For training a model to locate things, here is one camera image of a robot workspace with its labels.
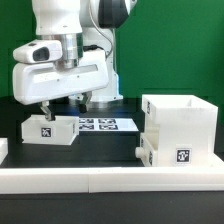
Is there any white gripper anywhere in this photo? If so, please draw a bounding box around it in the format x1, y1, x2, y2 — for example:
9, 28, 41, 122
13, 54, 109, 121

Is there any white drawer tray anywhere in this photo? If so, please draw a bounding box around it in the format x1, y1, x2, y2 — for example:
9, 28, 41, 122
21, 115, 79, 145
135, 133, 158, 167

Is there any white front drawer tray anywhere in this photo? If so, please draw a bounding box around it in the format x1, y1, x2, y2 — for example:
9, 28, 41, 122
135, 133, 158, 167

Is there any white drawer cabinet box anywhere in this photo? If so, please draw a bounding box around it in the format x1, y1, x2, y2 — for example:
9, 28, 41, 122
142, 95, 218, 167

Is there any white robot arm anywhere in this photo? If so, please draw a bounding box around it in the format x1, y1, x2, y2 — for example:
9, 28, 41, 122
13, 0, 138, 121

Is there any fiducial marker sheet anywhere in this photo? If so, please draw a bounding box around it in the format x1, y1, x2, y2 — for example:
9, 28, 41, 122
79, 118, 138, 132

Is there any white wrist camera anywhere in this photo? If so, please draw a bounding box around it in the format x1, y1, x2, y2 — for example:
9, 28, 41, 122
13, 40, 63, 64

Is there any white fence front rail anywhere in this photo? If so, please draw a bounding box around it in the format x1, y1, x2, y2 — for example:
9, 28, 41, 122
0, 167, 224, 194

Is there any white fence rail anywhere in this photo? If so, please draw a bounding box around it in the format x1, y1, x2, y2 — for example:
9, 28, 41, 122
0, 167, 224, 194
209, 153, 224, 167
0, 138, 8, 165

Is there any white fence left rail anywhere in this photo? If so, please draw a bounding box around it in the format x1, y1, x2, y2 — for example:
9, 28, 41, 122
0, 138, 8, 165

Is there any white fence right rail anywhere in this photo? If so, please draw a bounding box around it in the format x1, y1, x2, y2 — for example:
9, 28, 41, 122
209, 153, 224, 167

